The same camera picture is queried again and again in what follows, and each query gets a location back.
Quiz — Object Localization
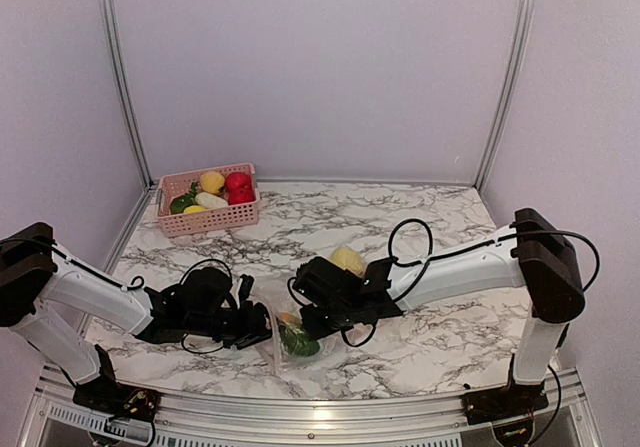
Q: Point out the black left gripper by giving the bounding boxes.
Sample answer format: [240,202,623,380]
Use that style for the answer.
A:
[186,300,287,351]

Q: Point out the white fake cabbage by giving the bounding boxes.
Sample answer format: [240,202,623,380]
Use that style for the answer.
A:
[195,192,228,210]

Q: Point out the clear zip top bag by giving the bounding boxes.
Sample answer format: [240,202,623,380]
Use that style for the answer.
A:
[256,276,341,374]

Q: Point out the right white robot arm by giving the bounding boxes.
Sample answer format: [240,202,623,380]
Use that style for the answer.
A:
[287,208,587,415]

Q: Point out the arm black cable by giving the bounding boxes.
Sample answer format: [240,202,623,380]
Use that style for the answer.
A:
[286,217,601,383]
[0,236,236,355]

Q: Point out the yellow fake lemon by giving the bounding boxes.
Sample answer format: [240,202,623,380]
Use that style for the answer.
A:
[329,246,366,277]

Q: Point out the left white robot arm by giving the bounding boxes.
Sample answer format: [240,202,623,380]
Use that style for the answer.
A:
[1,222,272,412]

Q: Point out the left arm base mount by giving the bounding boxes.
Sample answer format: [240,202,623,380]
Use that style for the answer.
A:
[73,345,160,422]

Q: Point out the pink perforated plastic basket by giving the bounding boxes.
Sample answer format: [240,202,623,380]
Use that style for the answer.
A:
[156,163,260,238]

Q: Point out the left aluminium corner post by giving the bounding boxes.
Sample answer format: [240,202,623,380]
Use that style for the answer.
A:
[100,0,154,189]

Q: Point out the aluminium front frame rail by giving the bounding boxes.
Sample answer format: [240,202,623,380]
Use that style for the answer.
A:
[19,366,601,447]

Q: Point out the green fake vegetable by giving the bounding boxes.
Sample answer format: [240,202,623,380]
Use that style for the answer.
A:
[170,195,194,215]

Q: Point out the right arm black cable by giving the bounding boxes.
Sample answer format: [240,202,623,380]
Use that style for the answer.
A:
[286,217,601,383]

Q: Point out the peach coloured fake fruit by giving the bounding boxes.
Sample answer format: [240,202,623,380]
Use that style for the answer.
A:
[199,171,226,195]

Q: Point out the green red fake mango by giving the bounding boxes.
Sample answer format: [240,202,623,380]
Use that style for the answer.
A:
[277,313,320,357]

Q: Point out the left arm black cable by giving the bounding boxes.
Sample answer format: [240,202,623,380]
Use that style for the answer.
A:
[0,236,236,355]

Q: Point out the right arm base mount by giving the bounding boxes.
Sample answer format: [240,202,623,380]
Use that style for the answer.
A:
[461,375,549,425]

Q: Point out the aluminium corner post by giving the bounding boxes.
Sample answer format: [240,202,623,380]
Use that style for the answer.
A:
[474,0,535,193]
[100,0,154,189]

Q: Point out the right aluminium corner post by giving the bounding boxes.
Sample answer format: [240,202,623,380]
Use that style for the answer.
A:
[474,0,535,193]

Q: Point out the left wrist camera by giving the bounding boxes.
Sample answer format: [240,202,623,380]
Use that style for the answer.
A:
[238,274,254,303]

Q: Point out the yellow fake pear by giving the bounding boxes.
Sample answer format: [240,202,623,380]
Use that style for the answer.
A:
[183,204,207,214]

